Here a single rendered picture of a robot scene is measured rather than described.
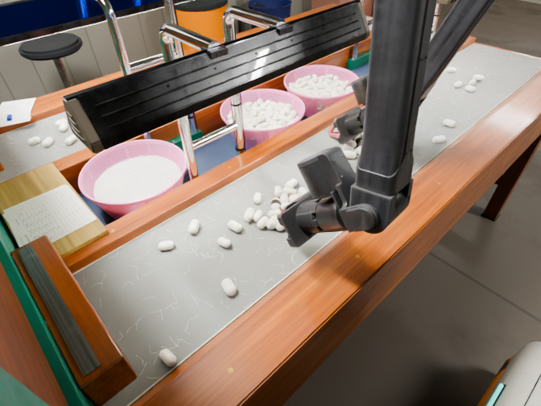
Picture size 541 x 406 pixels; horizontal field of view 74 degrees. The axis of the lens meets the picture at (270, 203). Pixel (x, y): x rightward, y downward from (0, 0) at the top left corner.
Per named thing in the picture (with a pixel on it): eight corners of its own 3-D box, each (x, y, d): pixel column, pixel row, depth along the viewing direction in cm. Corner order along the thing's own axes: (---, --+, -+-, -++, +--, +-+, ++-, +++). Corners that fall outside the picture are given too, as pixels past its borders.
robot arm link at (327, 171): (379, 229, 46) (408, 201, 51) (342, 148, 45) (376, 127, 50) (314, 239, 55) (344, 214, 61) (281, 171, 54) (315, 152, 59)
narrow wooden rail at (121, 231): (467, 62, 163) (476, 37, 155) (59, 315, 74) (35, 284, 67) (456, 59, 166) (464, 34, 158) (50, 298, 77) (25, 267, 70)
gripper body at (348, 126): (330, 122, 95) (350, 113, 88) (355, 108, 100) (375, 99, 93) (340, 144, 96) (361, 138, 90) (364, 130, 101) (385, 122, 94)
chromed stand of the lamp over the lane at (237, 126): (292, 200, 95) (296, 17, 65) (233, 240, 86) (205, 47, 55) (245, 169, 106) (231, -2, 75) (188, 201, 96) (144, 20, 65)
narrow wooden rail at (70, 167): (403, 44, 180) (409, 21, 173) (14, 231, 92) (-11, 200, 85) (394, 42, 183) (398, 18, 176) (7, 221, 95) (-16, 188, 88)
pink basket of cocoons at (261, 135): (315, 122, 124) (317, 97, 117) (283, 166, 106) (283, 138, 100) (247, 108, 133) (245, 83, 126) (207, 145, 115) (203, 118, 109)
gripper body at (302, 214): (274, 216, 61) (298, 212, 55) (314, 188, 66) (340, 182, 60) (291, 248, 62) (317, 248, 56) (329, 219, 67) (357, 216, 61)
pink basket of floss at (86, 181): (202, 167, 107) (197, 140, 100) (178, 234, 87) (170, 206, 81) (115, 164, 109) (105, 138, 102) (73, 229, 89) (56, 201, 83)
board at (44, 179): (109, 233, 76) (107, 229, 75) (35, 274, 69) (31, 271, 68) (53, 165, 94) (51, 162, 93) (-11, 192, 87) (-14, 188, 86)
